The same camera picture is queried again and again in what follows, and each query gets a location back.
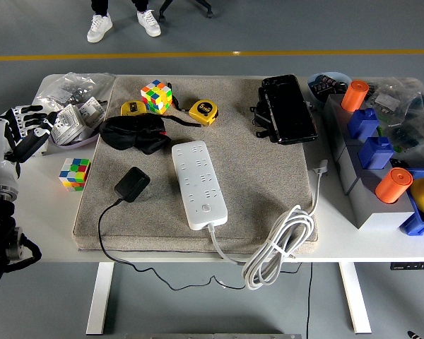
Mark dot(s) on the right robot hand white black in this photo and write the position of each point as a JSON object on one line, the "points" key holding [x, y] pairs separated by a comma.
{"points": [[415, 334]]}

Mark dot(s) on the black plug adapter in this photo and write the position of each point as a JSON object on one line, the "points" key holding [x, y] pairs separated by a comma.
{"points": [[132, 183]]}

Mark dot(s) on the white power strip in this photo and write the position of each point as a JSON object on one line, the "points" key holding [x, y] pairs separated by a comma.
{"points": [[198, 183]]}

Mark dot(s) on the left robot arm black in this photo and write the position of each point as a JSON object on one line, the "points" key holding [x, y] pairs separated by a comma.
{"points": [[0, 219]]}

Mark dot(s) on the black desk control panel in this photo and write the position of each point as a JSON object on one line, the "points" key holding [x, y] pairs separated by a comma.
{"points": [[406, 266]]}

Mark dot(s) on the white table leg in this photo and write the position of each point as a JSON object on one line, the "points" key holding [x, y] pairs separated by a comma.
{"points": [[100, 300], [355, 300]]}

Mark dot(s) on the colourful puzzle cube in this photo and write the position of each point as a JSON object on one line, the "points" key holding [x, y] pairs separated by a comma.
{"points": [[155, 97], [74, 174]]}

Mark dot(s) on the purple tray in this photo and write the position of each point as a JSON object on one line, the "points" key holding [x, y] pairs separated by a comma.
{"points": [[79, 143]]}

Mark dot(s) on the clear bag of screws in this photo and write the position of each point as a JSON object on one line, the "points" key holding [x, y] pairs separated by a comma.
{"points": [[74, 88]]}

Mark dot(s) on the blue plastic bin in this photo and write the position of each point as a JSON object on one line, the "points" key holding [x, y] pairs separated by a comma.
{"points": [[415, 222]]}

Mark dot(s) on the grey block holder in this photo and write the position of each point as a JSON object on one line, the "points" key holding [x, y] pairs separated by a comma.
{"points": [[371, 219], [334, 127]]}

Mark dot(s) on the black cloth pouch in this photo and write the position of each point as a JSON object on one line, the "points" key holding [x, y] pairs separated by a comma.
{"points": [[130, 132]]}

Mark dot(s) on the yellow tape measure black face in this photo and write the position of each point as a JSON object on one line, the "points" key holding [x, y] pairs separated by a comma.
{"points": [[132, 107]]}

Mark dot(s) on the orange cylinder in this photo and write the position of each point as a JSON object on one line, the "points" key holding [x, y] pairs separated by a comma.
{"points": [[394, 185], [355, 95]]}

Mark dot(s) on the person in white shoes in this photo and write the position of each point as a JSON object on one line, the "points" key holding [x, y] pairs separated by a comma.
{"points": [[99, 26]]}

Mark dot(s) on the blue plastic block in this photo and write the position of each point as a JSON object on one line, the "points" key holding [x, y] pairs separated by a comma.
{"points": [[376, 153], [363, 123]]}

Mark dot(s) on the clear bag of dark parts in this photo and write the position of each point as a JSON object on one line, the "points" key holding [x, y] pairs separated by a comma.
{"points": [[417, 134]]}

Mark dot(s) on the yellow tape measure 5m print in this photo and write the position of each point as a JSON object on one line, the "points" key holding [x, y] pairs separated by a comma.
{"points": [[203, 111]]}

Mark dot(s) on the grey-brown mat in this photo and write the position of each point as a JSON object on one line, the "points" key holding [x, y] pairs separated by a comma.
{"points": [[254, 183]]}

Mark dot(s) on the clear bag with white label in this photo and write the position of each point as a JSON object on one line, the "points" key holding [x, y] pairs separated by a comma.
{"points": [[387, 100]]}

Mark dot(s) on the black office chair base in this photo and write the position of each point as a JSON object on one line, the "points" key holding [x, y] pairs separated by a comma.
{"points": [[209, 14]]}

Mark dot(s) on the light blue bowl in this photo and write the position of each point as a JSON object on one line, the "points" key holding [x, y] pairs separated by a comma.
{"points": [[318, 100]]}

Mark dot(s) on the black electronic device case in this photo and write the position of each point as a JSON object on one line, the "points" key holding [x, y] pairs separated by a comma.
{"points": [[289, 109]]}

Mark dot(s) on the black component packets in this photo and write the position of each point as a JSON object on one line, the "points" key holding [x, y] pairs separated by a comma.
{"points": [[325, 86]]}

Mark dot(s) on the white wall socket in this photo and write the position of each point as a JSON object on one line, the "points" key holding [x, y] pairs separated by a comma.
{"points": [[92, 111], [69, 123]]}

